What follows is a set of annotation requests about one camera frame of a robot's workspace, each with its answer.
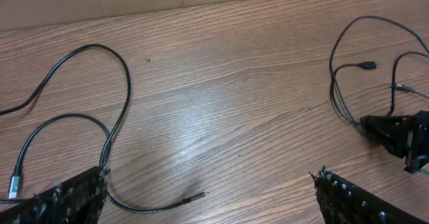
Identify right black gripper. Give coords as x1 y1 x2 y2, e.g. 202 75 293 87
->
361 111 428 174

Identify black usb cable long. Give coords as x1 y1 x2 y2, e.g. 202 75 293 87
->
328 15 428 126

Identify black usb cable short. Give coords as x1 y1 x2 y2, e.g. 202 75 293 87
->
1 44 207 215

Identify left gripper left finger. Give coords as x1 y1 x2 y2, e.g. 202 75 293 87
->
1 166 108 224

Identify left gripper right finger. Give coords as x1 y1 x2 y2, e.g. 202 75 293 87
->
310 167 428 224

